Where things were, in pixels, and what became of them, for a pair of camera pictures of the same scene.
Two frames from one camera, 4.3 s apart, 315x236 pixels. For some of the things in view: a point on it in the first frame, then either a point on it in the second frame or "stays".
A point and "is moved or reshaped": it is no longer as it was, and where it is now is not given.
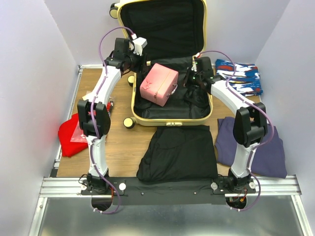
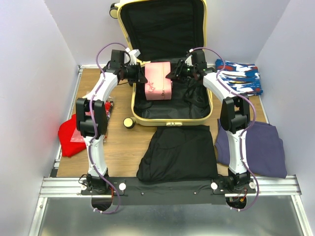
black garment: x=178 y=153 stays
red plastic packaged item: x=79 y=137 stays
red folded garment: x=66 y=131 stays
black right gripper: x=186 y=81 to x=172 y=75
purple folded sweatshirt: x=269 y=160 stays
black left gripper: x=141 y=67 to x=139 y=76
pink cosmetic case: x=158 y=83 is moved or reshaped
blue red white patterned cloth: x=246 y=80 stays
